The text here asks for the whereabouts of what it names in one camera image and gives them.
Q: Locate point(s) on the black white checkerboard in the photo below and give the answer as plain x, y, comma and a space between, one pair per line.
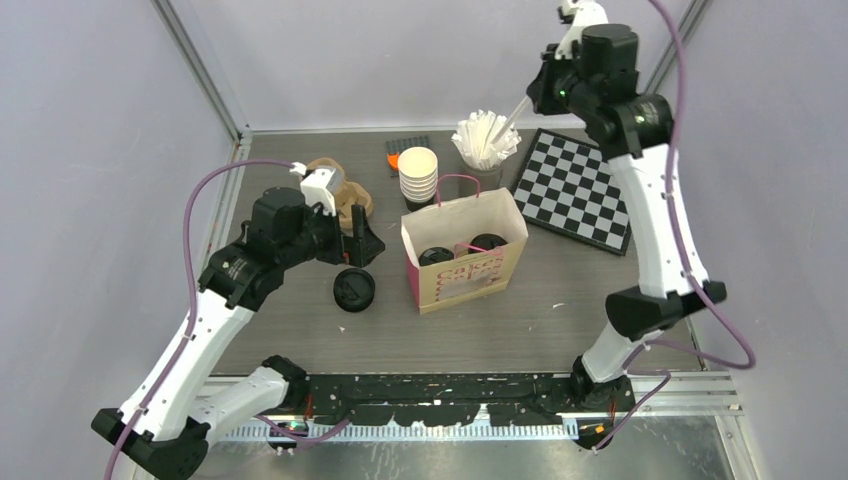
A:
564, 186

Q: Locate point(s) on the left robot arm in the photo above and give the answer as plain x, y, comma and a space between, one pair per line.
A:
164, 427

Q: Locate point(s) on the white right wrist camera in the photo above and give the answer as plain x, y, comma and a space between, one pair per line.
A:
577, 15

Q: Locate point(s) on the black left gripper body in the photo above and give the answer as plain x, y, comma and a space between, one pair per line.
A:
321, 237

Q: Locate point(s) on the brown pulp cup carrier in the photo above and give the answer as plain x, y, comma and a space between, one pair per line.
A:
346, 194

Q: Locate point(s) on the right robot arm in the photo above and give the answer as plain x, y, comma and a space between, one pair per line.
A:
634, 138

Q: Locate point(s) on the stack of black cup lids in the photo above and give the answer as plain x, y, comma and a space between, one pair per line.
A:
354, 290

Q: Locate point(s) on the small dark mat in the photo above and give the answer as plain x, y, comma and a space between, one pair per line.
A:
398, 146

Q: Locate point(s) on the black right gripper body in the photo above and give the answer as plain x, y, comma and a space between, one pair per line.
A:
561, 89

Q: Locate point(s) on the orange curved toy piece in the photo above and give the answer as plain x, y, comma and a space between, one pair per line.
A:
392, 160

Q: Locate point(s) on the yellow pink paper bag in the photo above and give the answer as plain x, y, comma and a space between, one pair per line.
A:
453, 224

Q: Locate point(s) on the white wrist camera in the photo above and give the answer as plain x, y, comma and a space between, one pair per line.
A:
577, 15
318, 186

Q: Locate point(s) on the white paper-wrapped straws bundle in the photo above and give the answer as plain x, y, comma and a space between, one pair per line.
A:
480, 142

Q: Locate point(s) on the stack of paper cups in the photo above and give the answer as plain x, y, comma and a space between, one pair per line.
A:
418, 176

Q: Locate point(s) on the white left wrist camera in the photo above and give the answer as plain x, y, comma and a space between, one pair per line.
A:
318, 186

